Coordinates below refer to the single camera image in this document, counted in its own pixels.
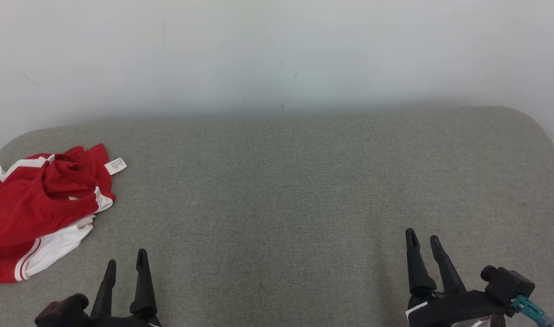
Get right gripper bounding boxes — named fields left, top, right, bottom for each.
left=404, top=228, right=509, bottom=327

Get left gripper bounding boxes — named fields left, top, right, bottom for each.
left=88, top=249, right=162, bottom=327

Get red shorts with white label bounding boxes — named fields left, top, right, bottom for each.
left=0, top=144, right=127, bottom=287

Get red garment with white stripe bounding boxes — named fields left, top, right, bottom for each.
left=0, top=154, right=100, bottom=255

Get grey fabric sofa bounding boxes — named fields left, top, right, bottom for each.
left=0, top=106, right=554, bottom=327

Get teal camera cable connector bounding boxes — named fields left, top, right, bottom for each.
left=512, top=295, right=554, bottom=327

